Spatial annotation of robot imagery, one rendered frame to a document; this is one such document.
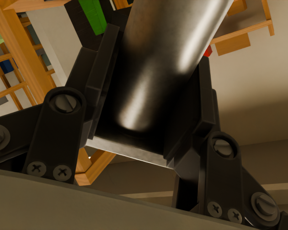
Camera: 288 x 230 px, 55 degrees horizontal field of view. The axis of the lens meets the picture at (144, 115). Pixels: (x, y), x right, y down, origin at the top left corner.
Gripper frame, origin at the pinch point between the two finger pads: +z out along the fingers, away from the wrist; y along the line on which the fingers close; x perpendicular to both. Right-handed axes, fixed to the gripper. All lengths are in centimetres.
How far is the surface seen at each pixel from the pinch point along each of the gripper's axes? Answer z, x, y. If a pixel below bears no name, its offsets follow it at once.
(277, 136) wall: 396, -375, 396
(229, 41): 455, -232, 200
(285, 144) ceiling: 371, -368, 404
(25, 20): 496, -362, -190
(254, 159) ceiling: 338, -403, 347
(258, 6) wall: 513, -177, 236
